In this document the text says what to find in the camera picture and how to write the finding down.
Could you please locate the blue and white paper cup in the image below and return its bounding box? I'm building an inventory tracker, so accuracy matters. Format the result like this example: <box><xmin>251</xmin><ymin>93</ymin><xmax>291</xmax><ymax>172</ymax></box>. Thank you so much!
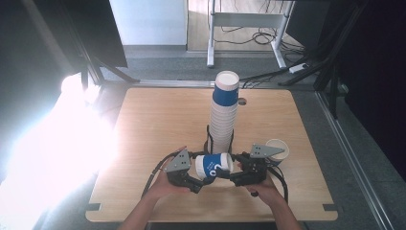
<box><xmin>194</xmin><ymin>152</ymin><xmax>235</xmax><ymax>181</ymax></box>
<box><xmin>265</xmin><ymin>138</ymin><xmax>291</xmax><ymax>168</ymax></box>

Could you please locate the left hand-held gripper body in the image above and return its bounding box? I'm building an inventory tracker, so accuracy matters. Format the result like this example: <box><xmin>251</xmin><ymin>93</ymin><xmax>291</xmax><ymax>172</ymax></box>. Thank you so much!
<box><xmin>164</xmin><ymin>149</ymin><xmax>196</xmax><ymax>194</ymax></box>

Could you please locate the bright studio lamp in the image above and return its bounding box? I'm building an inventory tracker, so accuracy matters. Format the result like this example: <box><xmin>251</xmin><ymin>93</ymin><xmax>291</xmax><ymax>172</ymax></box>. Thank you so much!
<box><xmin>0</xmin><ymin>72</ymin><xmax>120</xmax><ymax>230</ymax></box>

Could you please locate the black wire cup holder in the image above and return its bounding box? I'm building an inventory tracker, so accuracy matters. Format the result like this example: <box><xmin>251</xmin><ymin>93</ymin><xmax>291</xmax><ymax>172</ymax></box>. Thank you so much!
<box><xmin>204</xmin><ymin>124</ymin><xmax>236</xmax><ymax>156</ymax></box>

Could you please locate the white partition panel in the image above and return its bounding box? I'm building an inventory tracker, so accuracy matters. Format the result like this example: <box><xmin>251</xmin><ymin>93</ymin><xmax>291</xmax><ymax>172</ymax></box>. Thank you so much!
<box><xmin>108</xmin><ymin>0</ymin><xmax>189</xmax><ymax>47</ymax></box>

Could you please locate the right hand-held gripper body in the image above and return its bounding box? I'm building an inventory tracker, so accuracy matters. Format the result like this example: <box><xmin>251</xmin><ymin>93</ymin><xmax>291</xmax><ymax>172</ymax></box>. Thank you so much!
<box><xmin>234</xmin><ymin>143</ymin><xmax>286</xmax><ymax>188</ymax></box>

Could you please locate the hand-held gripper cable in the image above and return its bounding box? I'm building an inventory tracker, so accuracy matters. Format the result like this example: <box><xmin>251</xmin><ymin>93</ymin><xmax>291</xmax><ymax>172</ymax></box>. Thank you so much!
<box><xmin>267</xmin><ymin>165</ymin><xmax>289</xmax><ymax>204</ymax></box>
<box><xmin>140</xmin><ymin>149</ymin><xmax>180</xmax><ymax>199</ymax></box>

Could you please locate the white power strip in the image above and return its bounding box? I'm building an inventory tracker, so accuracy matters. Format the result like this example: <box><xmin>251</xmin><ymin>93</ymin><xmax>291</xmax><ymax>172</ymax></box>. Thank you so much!
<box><xmin>288</xmin><ymin>62</ymin><xmax>310</xmax><ymax>75</ymax></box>

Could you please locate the white metal desk frame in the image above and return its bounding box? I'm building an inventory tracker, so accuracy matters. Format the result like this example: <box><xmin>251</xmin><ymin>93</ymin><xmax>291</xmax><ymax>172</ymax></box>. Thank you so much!
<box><xmin>206</xmin><ymin>0</ymin><xmax>296</xmax><ymax>70</ymax></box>

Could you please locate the bundle of black floor cables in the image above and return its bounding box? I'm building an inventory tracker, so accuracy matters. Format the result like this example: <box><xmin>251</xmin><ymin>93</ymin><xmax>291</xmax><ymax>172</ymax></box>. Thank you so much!
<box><xmin>213</xmin><ymin>25</ymin><xmax>308</xmax><ymax>90</ymax></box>

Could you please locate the right hand-held gripper cable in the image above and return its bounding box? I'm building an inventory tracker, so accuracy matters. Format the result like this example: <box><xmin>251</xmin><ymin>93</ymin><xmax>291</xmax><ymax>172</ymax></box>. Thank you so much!
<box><xmin>267</xmin><ymin>165</ymin><xmax>289</xmax><ymax>204</ymax></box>

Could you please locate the stack of paper cups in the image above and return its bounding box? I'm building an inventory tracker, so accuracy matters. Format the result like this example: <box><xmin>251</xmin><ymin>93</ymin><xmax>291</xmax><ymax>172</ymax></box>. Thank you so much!
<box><xmin>208</xmin><ymin>70</ymin><xmax>240</xmax><ymax>155</ymax></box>

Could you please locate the left hand-held gripper cable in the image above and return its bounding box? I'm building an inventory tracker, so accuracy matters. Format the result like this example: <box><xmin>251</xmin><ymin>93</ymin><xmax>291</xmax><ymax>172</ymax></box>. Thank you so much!
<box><xmin>140</xmin><ymin>149</ymin><xmax>180</xmax><ymax>199</ymax></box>

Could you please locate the person's right hand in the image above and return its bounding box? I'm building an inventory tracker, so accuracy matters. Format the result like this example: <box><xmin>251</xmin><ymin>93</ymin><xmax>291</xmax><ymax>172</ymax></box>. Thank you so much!
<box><xmin>244</xmin><ymin>173</ymin><xmax>282</xmax><ymax>208</ymax></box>

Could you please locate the person's left hand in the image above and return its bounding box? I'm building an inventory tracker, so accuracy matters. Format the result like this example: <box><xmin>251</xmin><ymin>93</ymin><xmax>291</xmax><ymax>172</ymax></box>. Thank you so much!
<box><xmin>144</xmin><ymin>146</ymin><xmax>192</xmax><ymax>203</ymax></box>

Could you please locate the black metal stand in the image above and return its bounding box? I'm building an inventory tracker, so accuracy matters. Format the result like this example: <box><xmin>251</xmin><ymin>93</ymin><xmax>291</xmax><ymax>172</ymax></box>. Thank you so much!
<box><xmin>71</xmin><ymin>0</ymin><xmax>142</xmax><ymax>94</ymax></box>
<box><xmin>278</xmin><ymin>0</ymin><xmax>370</xmax><ymax>120</ymax></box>

